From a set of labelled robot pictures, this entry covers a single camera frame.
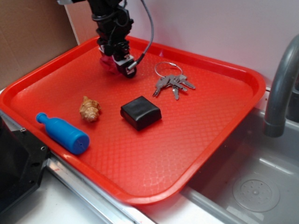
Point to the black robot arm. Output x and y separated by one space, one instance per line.
102 7

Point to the black rectangular block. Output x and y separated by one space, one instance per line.
140 113

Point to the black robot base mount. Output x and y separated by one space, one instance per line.
23 158

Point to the round sink drain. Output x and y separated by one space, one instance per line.
256 195

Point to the grey sink faucet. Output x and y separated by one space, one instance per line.
283 101

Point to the grey plastic sink basin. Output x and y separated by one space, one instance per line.
246 153

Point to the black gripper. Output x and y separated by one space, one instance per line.
112 30

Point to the blue toy bottle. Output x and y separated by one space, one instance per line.
65 134

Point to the silver key bunch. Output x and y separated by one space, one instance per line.
177 83

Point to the brown cardboard panel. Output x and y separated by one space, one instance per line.
32 32

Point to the brown seashell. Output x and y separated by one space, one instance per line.
89 109

